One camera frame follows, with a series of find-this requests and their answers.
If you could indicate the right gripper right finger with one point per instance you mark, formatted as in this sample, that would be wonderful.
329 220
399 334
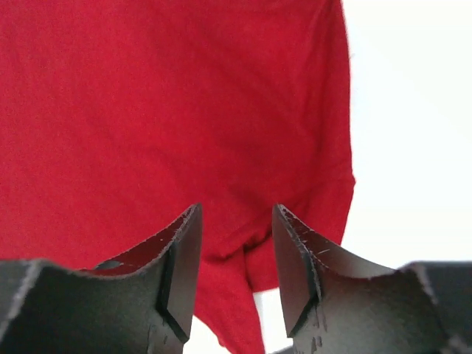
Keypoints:
334 301

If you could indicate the red t-shirt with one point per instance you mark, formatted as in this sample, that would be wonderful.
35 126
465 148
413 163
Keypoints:
117 115

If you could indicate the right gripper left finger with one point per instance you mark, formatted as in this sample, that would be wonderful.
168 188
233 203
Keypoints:
140 301

